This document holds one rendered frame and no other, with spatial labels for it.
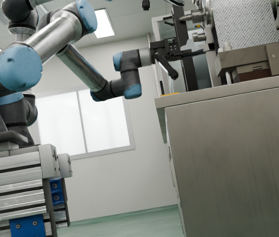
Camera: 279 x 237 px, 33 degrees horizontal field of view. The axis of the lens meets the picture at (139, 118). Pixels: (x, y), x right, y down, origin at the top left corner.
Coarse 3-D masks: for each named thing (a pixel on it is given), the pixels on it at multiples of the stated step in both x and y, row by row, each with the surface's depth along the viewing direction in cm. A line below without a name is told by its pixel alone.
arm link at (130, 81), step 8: (120, 72) 188; (128, 72) 185; (136, 72) 187; (112, 80) 190; (120, 80) 187; (128, 80) 185; (136, 80) 186; (112, 88) 188; (120, 88) 187; (128, 88) 185; (136, 88) 185; (128, 96) 185; (136, 96) 186
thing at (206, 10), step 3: (204, 9) 194; (207, 9) 192; (204, 12) 196; (207, 12) 192; (207, 15) 192; (204, 18) 199; (207, 18) 192; (210, 18) 192; (207, 21) 193; (210, 21) 193; (207, 24) 195
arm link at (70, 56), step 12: (48, 12) 161; (72, 48) 172; (72, 60) 174; (84, 60) 178; (84, 72) 180; (96, 72) 184; (96, 84) 185; (108, 84) 190; (96, 96) 192; (108, 96) 191
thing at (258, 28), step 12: (264, 12) 188; (216, 24) 188; (228, 24) 188; (240, 24) 188; (252, 24) 188; (264, 24) 187; (228, 36) 188; (240, 36) 187; (252, 36) 187; (264, 36) 187; (276, 36) 186
